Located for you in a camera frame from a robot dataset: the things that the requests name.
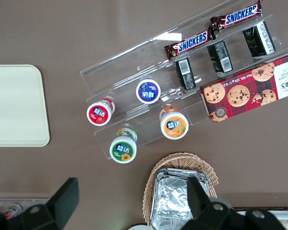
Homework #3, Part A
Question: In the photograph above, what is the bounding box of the white rectangular snack tray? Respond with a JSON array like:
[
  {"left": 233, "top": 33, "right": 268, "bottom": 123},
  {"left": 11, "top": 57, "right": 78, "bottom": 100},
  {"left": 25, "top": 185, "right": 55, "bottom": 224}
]
[{"left": 232, "top": 207, "right": 288, "bottom": 230}]

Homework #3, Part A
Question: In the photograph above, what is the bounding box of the light oval wicker basket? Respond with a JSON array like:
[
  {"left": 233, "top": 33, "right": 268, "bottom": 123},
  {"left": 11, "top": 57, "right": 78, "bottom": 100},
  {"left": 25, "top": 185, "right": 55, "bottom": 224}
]
[{"left": 142, "top": 152, "right": 219, "bottom": 229}]

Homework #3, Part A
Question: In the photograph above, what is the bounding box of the stack of foil trays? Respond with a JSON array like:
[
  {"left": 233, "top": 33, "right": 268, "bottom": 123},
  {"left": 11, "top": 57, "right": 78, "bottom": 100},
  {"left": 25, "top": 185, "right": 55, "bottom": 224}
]
[{"left": 150, "top": 167, "right": 210, "bottom": 230}]

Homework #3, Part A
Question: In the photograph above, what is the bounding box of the small black carton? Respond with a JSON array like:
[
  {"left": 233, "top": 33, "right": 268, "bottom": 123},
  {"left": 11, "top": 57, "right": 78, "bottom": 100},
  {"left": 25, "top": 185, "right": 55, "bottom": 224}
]
[
  {"left": 175, "top": 57, "right": 197, "bottom": 91},
  {"left": 242, "top": 20, "right": 276, "bottom": 58},
  {"left": 206, "top": 40, "right": 234, "bottom": 73}
]

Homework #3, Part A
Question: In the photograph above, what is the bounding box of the Snickers chocolate bar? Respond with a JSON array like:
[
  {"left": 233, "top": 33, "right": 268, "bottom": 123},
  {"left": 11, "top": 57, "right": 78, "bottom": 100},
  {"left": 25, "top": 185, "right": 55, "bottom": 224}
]
[
  {"left": 164, "top": 30, "right": 216, "bottom": 61},
  {"left": 210, "top": 0, "right": 264, "bottom": 32}
]

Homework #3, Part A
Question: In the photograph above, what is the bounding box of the blue lid gum jar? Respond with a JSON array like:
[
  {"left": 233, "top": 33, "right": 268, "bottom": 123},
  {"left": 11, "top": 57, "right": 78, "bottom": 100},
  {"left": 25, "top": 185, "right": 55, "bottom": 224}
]
[{"left": 135, "top": 79, "right": 162, "bottom": 104}]

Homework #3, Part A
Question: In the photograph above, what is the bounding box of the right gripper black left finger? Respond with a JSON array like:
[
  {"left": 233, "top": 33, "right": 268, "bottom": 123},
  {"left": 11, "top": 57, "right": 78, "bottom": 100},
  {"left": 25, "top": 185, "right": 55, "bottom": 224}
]
[{"left": 19, "top": 177, "right": 80, "bottom": 230}]

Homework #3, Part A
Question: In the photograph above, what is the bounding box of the clear acrylic stepped display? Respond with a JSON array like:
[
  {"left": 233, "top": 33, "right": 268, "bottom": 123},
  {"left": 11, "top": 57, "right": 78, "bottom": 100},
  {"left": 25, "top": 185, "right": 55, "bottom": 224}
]
[{"left": 80, "top": 0, "right": 288, "bottom": 161}]

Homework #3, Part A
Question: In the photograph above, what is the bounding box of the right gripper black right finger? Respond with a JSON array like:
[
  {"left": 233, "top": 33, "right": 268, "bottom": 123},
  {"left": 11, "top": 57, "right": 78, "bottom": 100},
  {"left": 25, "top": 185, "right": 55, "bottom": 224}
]
[{"left": 181, "top": 176, "right": 236, "bottom": 230}]

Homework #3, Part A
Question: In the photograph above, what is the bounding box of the orange lid gum jar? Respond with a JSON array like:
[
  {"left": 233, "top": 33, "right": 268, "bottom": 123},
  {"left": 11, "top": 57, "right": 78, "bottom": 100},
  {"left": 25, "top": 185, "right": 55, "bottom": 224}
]
[{"left": 158, "top": 106, "right": 190, "bottom": 140}]

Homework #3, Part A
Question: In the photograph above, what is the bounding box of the green lid gum jar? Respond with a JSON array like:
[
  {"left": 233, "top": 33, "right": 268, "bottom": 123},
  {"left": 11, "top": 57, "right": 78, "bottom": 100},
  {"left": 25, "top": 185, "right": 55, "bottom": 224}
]
[{"left": 109, "top": 127, "right": 138, "bottom": 164}]

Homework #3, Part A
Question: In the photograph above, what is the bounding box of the red lid gum jar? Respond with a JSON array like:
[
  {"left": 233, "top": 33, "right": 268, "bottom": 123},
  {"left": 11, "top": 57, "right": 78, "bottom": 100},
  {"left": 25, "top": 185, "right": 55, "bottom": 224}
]
[{"left": 86, "top": 96, "right": 116, "bottom": 127}]

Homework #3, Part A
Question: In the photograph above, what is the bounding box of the red tartan cookie box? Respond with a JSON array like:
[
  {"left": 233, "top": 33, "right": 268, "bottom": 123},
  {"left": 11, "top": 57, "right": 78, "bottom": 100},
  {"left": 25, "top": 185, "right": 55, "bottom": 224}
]
[{"left": 199, "top": 50, "right": 288, "bottom": 123}]

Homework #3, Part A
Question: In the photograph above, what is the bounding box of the clear acrylic bottle rack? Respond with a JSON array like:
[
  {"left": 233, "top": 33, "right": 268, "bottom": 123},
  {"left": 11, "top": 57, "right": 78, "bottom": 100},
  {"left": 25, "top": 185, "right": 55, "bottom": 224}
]
[{"left": 0, "top": 197, "right": 51, "bottom": 218}]

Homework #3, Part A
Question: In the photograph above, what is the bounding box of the red cola bottle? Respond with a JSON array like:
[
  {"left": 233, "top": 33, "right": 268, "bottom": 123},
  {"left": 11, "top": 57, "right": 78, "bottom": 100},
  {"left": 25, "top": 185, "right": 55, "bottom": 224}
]
[{"left": 2, "top": 203, "right": 23, "bottom": 219}]

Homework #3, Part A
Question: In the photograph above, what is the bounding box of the beige plastic tray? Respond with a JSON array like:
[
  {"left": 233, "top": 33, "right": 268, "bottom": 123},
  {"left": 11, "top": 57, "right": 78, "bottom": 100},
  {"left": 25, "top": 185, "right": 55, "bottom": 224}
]
[{"left": 0, "top": 64, "right": 50, "bottom": 148}]

